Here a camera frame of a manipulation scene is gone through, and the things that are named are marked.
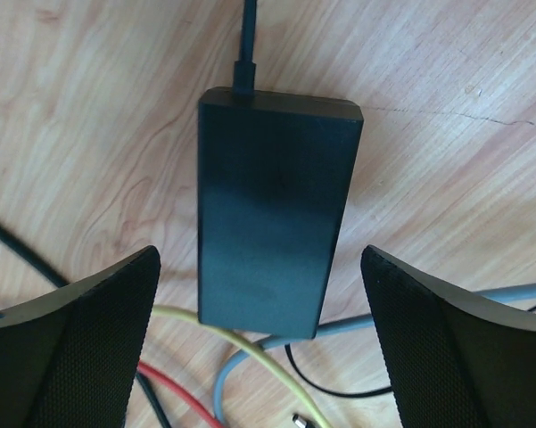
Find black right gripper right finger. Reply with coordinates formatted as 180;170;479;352
360;246;536;427

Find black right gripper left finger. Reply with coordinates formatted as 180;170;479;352
0;246;161;427

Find thin black DC cable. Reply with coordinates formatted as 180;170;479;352
283;299;536;428

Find black power adapter brick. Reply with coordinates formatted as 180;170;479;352
197;87;364;339

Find red ethernet cable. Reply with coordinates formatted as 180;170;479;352
136;361;227;428

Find grey ethernet cable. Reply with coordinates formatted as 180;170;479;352
210;279;536;428

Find black cable teal plug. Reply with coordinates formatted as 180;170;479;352
0;224;70;288

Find yellow ethernet cable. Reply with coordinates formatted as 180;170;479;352
153;304;332;428

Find black mains power cord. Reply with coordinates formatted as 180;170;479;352
232;0;259;100

